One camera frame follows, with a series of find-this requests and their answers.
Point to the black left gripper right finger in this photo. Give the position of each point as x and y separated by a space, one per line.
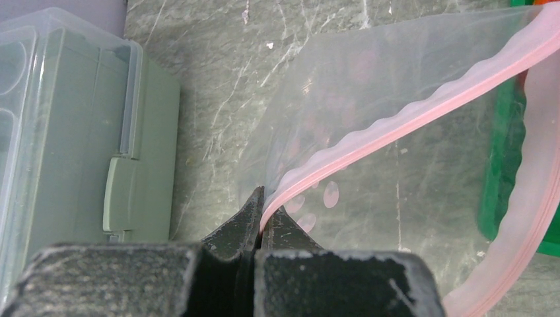
294 276

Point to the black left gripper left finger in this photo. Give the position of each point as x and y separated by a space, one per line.
211 277

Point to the clear plastic storage box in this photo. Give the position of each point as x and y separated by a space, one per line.
89 126

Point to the green plastic tray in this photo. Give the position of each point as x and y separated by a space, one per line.
505 155

